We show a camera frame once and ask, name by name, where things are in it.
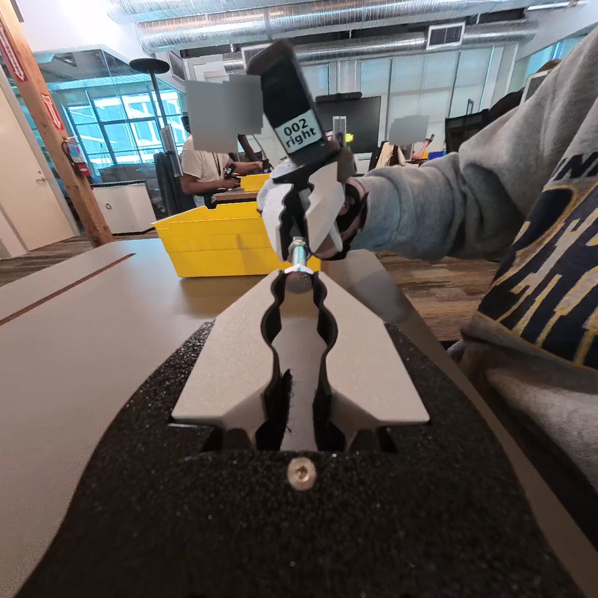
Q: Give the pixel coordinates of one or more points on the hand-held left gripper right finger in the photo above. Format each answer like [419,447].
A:
[373,373]

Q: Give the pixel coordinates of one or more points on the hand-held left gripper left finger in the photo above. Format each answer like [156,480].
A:
[224,373]

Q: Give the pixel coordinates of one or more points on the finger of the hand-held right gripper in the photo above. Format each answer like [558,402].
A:
[271,210]
[327,205]

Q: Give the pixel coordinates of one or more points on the silver hex bolt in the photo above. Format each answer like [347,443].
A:
[297,252]

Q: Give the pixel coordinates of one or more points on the large yellow plastic bin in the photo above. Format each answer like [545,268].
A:
[219,243]

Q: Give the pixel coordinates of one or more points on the person's right forearm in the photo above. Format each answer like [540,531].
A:
[420,210]

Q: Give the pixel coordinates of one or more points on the person's right hand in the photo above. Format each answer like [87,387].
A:
[354,198]

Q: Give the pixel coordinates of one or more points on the small yellow bin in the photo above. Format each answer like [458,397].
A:
[254,183]

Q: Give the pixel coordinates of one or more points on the background work table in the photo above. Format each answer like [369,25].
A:
[233,196]

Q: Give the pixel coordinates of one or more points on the black video bar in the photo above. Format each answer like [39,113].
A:
[341,96]

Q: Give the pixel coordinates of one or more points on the black jacket on chair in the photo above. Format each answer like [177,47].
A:
[166,187]

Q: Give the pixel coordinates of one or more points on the black floor lamp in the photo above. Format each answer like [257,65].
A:
[149,65]

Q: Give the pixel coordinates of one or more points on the air vent grille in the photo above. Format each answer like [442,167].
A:
[445,35]

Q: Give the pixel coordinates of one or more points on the red fire extinguisher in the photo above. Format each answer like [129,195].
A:
[77,156]

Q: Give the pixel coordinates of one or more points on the red sign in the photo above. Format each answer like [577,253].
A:
[52,111]
[10,51]

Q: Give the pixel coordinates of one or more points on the white door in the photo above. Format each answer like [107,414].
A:
[28,196]

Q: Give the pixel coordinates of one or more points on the silver ventilation duct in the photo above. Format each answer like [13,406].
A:
[327,21]

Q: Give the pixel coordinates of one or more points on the wooden post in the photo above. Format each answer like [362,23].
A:
[86,215]

